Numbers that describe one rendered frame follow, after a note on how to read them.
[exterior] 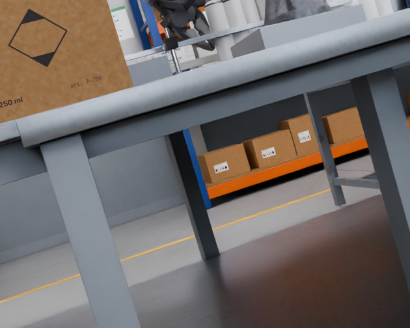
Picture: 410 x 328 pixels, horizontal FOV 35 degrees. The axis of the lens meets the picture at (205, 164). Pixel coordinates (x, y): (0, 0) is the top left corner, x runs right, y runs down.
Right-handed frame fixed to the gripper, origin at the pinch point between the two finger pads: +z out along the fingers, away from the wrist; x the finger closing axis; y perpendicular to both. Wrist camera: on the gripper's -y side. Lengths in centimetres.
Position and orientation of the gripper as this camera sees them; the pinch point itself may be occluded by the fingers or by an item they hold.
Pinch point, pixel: (211, 45)
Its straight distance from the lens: 178.6
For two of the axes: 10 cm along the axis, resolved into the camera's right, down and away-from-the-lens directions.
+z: 7.0, 6.8, 2.2
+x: -6.4, 7.3, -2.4
